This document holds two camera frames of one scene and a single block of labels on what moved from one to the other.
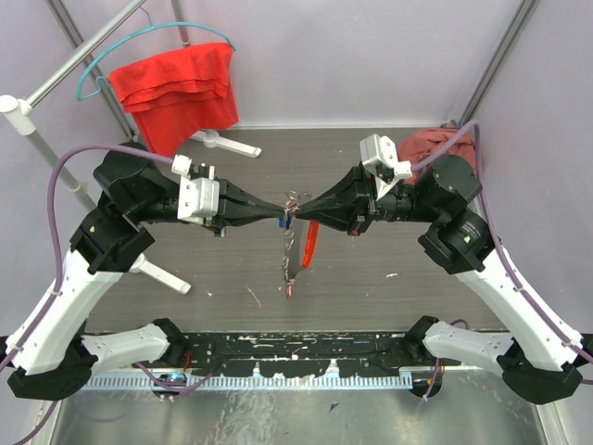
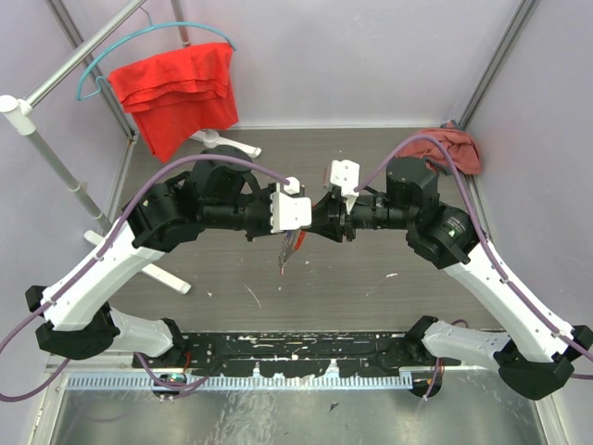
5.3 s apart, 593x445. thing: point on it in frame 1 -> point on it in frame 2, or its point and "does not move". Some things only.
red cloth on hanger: (180, 93) does not move
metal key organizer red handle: (314, 230) -> (300, 237)
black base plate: (306, 354) does not move
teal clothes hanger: (100, 78) does not move
